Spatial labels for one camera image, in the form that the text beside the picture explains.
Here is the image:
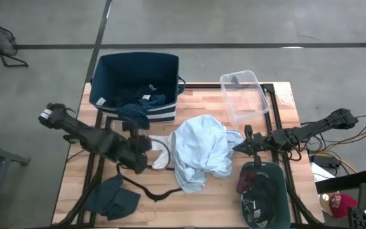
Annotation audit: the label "dark teal cloth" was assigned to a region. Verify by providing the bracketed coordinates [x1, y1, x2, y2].
[83, 174, 142, 221]

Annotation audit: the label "navy dotted cloth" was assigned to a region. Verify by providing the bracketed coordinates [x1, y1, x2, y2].
[114, 84, 168, 130]

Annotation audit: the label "black table frame rails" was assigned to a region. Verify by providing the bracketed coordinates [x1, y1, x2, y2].
[52, 82, 323, 228]

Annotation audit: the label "navy white striped fabric basket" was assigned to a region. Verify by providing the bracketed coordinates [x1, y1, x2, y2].
[89, 52, 186, 123]

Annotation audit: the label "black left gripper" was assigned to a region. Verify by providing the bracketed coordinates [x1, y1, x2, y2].
[122, 121, 154, 155]

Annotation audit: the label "yellow cable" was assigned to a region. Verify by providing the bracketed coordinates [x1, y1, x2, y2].
[316, 124, 366, 174]

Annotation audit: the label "clear plastic bin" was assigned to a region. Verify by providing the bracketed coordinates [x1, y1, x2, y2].
[219, 69, 270, 127]

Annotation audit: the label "maroon cloth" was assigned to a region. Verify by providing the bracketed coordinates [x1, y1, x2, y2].
[236, 170, 257, 195]

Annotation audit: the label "light blue patterned shirt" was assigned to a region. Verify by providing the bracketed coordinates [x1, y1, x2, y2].
[172, 114, 244, 194]

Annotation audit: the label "plain navy striped-waistband cloth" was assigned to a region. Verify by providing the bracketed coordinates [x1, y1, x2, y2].
[240, 179, 279, 228]

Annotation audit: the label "red cap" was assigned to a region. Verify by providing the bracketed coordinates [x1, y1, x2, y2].
[328, 193, 358, 219]

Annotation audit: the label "white socks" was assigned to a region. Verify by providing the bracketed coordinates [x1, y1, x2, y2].
[147, 134, 175, 171]

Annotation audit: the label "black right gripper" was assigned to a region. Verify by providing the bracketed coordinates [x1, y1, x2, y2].
[233, 125, 271, 169]

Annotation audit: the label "black side desk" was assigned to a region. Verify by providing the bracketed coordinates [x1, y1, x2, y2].
[315, 168, 366, 195]

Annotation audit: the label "white paper sheet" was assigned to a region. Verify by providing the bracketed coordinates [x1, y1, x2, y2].
[309, 162, 337, 183]

